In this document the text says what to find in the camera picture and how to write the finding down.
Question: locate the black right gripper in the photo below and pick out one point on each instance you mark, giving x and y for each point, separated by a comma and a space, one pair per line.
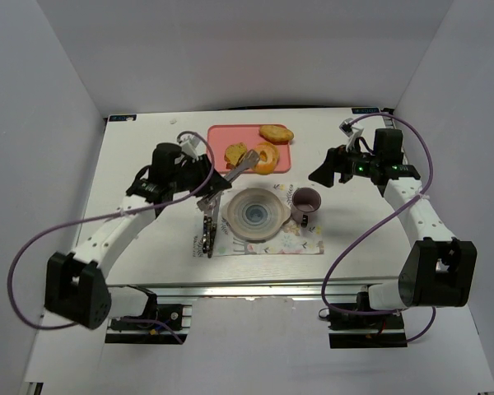
337, 163

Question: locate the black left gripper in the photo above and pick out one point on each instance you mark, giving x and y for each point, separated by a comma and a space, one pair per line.
202, 174

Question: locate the metal serving tongs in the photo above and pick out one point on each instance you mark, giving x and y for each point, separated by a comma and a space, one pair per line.
250, 160

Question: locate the glazed top donut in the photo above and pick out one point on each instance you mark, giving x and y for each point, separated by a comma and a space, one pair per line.
268, 158

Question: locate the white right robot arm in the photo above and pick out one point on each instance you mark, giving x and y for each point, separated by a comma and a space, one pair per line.
439, 269

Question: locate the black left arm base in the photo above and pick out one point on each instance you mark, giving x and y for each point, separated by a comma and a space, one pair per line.
169, 324

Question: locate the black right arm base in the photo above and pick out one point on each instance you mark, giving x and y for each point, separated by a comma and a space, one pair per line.
363, 332

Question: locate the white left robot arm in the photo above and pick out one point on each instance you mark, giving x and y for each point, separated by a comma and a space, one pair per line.
76, 286

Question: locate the seeded bread slice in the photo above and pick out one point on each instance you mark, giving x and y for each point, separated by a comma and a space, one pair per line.
234, 154

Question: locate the oval bread roll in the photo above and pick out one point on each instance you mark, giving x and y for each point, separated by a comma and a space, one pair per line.
276, 134

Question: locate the purple mug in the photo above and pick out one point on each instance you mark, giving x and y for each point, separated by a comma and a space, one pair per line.
304, 203

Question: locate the metal knife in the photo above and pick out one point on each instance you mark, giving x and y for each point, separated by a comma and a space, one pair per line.
213, 221

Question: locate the pink plastic tray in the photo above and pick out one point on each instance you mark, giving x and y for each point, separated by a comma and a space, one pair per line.
220, 137

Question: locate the metal fork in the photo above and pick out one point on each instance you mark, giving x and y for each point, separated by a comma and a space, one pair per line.
206, 234

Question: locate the blue right corner sticker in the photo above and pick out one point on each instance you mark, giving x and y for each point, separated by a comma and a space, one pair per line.
365, 110

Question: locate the blue corner sticker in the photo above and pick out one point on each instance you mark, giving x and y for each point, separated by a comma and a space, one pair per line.
365, 110
122, 118

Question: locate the floral placemat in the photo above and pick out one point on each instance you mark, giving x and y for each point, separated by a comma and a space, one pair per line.
291, 239

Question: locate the blue left corner sticker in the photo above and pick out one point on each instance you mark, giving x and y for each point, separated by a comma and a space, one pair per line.
122, 118

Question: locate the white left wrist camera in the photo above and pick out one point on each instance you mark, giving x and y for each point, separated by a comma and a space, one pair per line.
188, 141

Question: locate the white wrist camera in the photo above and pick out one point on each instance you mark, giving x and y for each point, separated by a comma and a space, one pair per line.
353, 130
188, 141

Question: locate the round plate with handles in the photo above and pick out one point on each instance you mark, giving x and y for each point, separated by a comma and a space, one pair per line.
255, 214

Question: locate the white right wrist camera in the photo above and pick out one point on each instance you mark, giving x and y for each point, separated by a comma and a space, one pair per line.
353, 130

